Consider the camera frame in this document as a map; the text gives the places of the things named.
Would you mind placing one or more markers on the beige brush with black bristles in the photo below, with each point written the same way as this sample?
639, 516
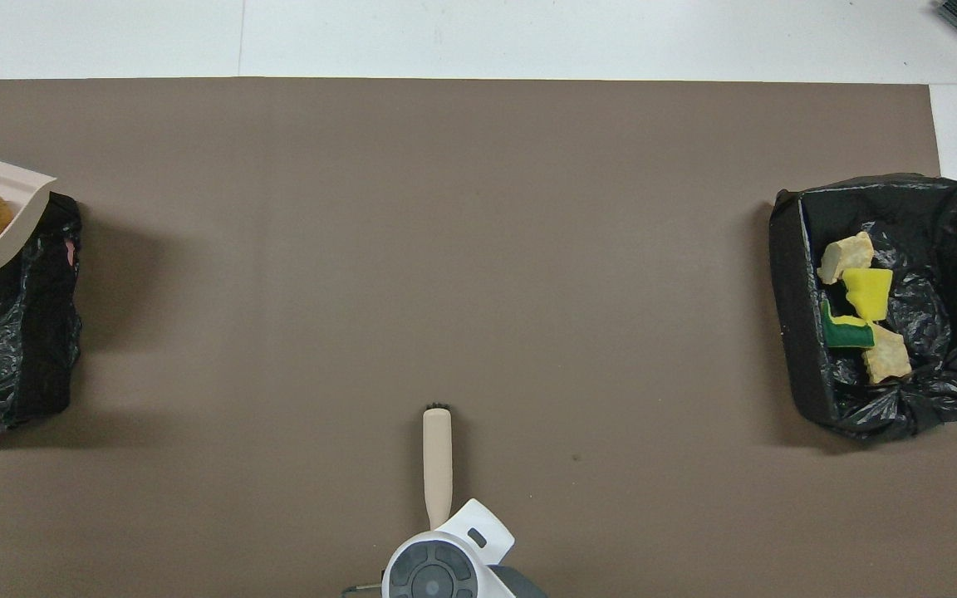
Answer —
437, 465

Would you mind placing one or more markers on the pale crinkled bread piece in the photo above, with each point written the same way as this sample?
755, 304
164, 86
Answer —
846, 256

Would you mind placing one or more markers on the yellow green sponge piece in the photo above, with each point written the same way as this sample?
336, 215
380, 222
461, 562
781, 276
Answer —
848, 335

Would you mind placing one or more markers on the striped brown bread piece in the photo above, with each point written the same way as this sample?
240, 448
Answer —
887, 357

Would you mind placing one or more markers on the beige plastic dustpan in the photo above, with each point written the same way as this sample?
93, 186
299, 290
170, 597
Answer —
22, 208

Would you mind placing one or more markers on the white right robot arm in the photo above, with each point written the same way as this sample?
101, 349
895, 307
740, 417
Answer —
478, 527

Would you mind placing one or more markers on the black bagged bin pink mark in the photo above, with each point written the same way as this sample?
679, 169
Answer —
30, 349

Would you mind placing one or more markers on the brown table mat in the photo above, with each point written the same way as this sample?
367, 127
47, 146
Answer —
445, 249

